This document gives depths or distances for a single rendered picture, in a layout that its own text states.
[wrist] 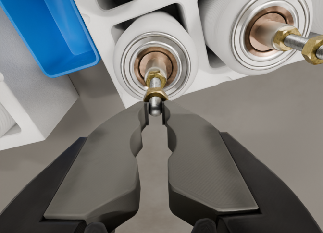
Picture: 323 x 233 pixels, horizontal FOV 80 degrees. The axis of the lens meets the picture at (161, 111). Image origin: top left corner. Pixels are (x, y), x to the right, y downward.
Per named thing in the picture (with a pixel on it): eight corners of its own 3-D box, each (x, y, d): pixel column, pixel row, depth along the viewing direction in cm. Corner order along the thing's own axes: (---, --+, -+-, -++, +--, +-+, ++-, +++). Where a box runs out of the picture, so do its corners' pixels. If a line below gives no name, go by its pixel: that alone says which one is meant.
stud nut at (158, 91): (160, 111, 16) (160, 116, 15) (140, 104, 15) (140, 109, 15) (170, 90, 15) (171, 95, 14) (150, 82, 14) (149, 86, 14)
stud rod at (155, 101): (158, 79, 20) (159, 119, 13) (149, 76, 20) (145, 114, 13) (162, 71, 20) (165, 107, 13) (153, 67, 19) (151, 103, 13)
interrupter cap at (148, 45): (183, 21, 19) (184, 22, 18) (194, 90, 23) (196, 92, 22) (110, 41, 20) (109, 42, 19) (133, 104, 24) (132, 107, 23)
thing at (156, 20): (176, 2, 34) (192, 7, 18) (186, 56, 39) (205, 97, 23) (123, 17, 35) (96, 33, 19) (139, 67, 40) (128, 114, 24)
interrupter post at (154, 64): (164, 54, 21) (165, 63, 18) (168, 75, 22) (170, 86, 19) (142, 59, 21) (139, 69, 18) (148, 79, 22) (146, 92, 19)
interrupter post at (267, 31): (282, 31, 20) (304, 37, 17) (262, 49, 21) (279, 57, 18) (270, 13, 19) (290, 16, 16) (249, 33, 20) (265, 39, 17)
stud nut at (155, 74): (159, 91, 19) (159, 95, 18) (143, 84, 19) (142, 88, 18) (167, 73, 18) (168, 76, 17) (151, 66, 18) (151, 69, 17)
